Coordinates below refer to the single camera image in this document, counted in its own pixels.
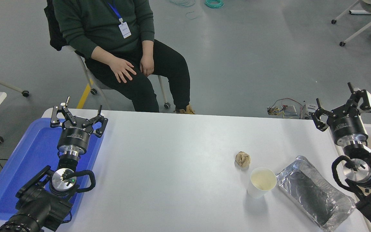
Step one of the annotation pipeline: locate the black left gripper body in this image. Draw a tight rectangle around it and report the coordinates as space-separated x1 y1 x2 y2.
58 124 91 152

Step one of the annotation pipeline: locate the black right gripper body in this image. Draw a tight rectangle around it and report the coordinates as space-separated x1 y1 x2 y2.
328 108 369 144

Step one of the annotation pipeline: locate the white paper cup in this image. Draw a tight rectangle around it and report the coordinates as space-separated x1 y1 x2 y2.
247 167 277 199

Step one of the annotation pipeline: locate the person's right hand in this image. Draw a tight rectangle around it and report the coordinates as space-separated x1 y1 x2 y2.
108 58 137 83

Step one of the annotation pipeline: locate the person's left hand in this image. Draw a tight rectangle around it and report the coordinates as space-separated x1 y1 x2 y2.
139 55 155 77

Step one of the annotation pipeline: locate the small grey electronic box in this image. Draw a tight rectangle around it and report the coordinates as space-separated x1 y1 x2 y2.
300 101 318 120

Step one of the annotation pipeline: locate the blue plastic tray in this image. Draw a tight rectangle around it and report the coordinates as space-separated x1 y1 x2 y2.
0 118 105 221

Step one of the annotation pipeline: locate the silver foil tray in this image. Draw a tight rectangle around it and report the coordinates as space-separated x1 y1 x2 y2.
276 156 356 232

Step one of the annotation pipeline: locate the grey wheeled chair base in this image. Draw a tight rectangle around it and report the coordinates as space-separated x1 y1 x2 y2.
0 43 30 98

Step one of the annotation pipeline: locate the crumpled tan paper ball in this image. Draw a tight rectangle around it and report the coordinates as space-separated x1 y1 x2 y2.
235 151 251 168

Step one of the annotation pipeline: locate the black jacket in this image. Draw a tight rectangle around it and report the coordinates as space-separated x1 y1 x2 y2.
44 0 68 51

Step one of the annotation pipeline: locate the person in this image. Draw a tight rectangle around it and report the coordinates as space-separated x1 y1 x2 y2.
53 0 195 115

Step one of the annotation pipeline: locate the wire bundle with circuit boards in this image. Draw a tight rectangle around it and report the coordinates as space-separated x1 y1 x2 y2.
267 98 303 117

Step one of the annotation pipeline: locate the white wheeled cart frame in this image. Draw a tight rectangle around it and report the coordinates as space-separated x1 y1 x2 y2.
331 0 371 47

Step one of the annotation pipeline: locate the white ID badge with lanyard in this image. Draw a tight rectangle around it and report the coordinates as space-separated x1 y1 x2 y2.
108 2 132 39

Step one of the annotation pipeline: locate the pale cable coil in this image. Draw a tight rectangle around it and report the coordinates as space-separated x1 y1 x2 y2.
168 0 196 7

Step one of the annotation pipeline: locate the teal cable coil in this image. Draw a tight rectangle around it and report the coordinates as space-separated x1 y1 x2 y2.
204 0 224 9

